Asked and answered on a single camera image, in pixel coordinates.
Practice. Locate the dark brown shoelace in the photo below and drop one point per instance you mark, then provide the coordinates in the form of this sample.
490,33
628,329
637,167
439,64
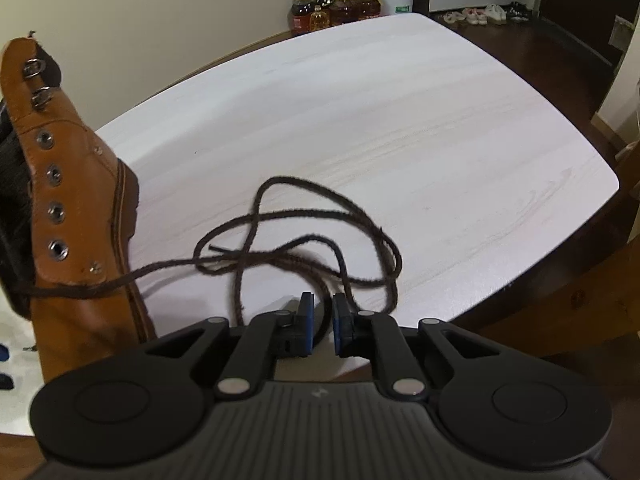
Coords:
228,249

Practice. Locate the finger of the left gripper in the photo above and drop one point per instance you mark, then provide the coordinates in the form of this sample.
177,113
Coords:
6,380

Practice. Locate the brown leather work boot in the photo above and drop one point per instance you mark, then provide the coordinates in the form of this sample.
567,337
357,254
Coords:
68,211

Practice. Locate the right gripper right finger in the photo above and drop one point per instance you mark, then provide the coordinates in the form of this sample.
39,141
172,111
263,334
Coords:
494,402

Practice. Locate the shoes on floor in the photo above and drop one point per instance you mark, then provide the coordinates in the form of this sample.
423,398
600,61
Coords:
493,13

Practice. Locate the cooking oil bottles cluster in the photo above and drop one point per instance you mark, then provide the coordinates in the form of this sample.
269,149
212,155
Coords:
313,15

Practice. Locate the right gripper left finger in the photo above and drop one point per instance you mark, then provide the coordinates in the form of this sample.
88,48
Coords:
148,401

